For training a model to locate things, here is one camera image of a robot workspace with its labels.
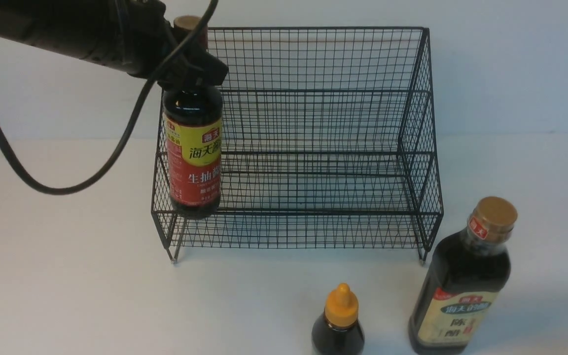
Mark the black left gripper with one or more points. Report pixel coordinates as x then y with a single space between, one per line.
145 39

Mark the soy sauce bottle red label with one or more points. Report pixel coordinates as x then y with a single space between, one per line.
193 140

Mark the small bottle orange cap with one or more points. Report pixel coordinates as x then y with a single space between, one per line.
337 331

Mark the vinegar bottle gold cap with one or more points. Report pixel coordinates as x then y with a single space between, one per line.
467 271

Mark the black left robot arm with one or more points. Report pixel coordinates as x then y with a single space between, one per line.
82 29

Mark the black wire mesh rack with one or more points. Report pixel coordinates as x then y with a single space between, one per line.
329 142

